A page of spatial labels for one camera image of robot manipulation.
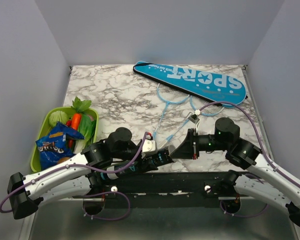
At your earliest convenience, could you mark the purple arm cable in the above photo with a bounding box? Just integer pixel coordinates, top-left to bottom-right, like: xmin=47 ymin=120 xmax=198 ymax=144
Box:
xmin=198 ymin=101 xmax=300 ymax=218
xmin=0 ymin=131 xmax=153 ymax=221

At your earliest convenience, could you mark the toy red chili pepper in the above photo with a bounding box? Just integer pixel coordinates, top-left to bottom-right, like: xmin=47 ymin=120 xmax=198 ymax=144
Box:
xmin=65 ymin=119 xmax=75 ymax=149

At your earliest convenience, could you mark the toy orange carrot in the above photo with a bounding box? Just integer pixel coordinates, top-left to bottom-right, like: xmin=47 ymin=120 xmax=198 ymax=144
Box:
xmin=70 ymin=113 xmax=82 ymax=130

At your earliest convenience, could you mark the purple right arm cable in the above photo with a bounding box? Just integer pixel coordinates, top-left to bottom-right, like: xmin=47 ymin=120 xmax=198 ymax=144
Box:
xmin=198 ymin=101 xmax=300 ymax=218

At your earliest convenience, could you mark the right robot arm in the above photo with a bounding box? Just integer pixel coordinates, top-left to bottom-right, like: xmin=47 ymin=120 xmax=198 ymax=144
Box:
xmin=170 ymin=117 xmax=300 ymax=227

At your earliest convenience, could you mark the blue Sport racket bag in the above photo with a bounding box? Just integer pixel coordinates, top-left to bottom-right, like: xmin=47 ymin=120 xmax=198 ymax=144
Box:
xmin=133 ymin=61 xmax=247 ymax=105

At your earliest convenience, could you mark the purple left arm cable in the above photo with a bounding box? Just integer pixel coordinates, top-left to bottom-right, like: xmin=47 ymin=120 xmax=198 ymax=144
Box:
xmin=0 ymin=131 xmax=153 ymax=221

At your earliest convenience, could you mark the blue Oreo snack bag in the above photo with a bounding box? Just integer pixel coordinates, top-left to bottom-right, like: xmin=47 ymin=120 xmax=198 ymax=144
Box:
xmin=35 ymin=122 xmax=84 ymax=170

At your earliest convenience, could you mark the black Boka shuttlecock tube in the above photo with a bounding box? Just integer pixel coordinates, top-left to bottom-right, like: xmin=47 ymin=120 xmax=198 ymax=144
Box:
xmin=100 ymin=148 xmax=173 ymax=181

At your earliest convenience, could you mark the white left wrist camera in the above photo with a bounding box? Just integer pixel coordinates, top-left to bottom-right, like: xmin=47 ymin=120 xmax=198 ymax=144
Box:
xmin=141 ymin=139 xmax=158 ymax=158

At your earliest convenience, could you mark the toy green cabbage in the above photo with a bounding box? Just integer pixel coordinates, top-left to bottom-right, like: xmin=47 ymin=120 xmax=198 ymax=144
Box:
xmin=48 ymin=110 xmax=69 ymax=128

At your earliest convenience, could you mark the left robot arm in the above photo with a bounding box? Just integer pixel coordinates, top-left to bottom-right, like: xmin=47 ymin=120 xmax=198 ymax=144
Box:
xmin=7 ymin=127 xmax=170 ymax=220

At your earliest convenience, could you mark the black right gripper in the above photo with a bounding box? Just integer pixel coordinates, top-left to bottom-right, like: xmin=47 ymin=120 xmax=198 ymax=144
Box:
xmin=169 ymin=128 xmax=229 ymax=159

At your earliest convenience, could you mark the light blue badminton racket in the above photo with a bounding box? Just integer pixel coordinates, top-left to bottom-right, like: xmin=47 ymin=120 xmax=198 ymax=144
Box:
xmin=158 ymin=96 xmax=225 ymax=149
xmin=153 ymin=83 xmax=190 ymax=139

